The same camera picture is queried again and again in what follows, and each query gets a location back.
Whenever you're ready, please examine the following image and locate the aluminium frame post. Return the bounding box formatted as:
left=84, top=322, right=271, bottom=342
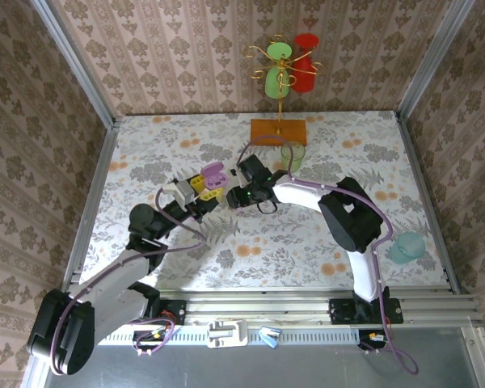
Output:
left=394, top=0, right=477, bottom=120
left=29, top=0, right=118, bottom=131

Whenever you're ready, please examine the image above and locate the red plastic goblet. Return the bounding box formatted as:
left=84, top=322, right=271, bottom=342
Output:
left=292, top=33, right=321, bottom=95

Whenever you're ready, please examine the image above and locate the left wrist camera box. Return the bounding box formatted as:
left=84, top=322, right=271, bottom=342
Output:
left=163, top=176, right=200, bottom=205

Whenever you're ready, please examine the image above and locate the white slotted cable duct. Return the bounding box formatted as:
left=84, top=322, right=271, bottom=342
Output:
left=96, top=326, right=470, bottom=345

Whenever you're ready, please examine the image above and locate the blue plastic clip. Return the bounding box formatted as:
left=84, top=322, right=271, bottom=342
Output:
left=258, top=326, right=284, bottom=350

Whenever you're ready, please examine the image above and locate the pink cup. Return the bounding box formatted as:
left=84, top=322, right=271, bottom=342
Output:
left=203, top=160, right=229, bottom=190

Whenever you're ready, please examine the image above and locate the grey metal sheet panel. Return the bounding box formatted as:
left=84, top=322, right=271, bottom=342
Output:
left=44, top=343, right=484, bottom=388

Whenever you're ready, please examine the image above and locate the aluminium table side rail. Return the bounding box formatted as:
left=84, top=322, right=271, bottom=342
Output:
left=58, top=120, right=120, bottom=298
left=395, top=112, right=462, bottom=294

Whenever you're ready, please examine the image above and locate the white plastic bracket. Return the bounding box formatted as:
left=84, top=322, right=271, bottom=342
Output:
left=205, top=318, right=250, bottom=349

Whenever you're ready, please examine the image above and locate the yellow-green translucent cup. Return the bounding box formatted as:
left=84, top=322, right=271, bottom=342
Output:
left=280, top=141, right=307, bottom=171

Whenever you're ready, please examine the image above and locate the gold wire cup stand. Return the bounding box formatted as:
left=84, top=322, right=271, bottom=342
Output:
left=246, top=34, right=327, bottom=147

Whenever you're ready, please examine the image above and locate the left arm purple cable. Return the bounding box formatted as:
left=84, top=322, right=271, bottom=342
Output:
left=48, top=188, right=208, bottom=376

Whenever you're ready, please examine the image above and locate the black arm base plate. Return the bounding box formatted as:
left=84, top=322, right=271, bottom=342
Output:
left=143, top=298, right=188, bottom=327
left=329, top=297, right=404, bottom=325

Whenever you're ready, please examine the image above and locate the black connector box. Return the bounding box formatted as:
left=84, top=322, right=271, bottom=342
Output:
left=357, top=329, right=390, bottom=352
left=132, top=329, right=167, bottom=352

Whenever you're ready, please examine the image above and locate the green plastic goblet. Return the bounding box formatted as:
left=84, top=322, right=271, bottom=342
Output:
left=264, top=42, right=294, bottom=100

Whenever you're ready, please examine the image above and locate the long aluminium mounting rail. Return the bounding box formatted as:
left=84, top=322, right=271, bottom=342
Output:
left=40, top=289, right=484, bottom=329

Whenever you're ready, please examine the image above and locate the teal translucent plastic cup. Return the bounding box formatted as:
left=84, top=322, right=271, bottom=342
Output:
left=389, top=231, right=426, bottom=264

